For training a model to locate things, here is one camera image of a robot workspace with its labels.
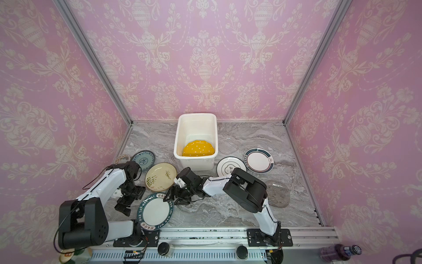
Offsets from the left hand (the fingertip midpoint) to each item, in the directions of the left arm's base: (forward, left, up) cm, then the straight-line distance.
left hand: (139, 202), depth 81 cm
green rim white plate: (-3, -7, -4) cm, 9 cm away
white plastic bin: (+49, -23, +4) cm, 54 cm away
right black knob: (-19, -50, -4) cm, 53 cm away
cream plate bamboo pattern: (+16, -6, -5) cm, 18 cm away
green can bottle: (-22, +18, +7) cm, 29 cm away
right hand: (0, -15, +1) cm, 15 cm away
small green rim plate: (+27, -64, -2) cm, 69 cm away
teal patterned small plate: (+27, +6, -3) cm, 28 cm away
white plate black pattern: (+23, -44, -2) cm, 50 cm away
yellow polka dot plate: (+34, -27, 0) cm, 43 cm away
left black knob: (-19, -18, +7) cm, 27 cm away
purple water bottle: (-19, -87, +5) cm, 89 cm away
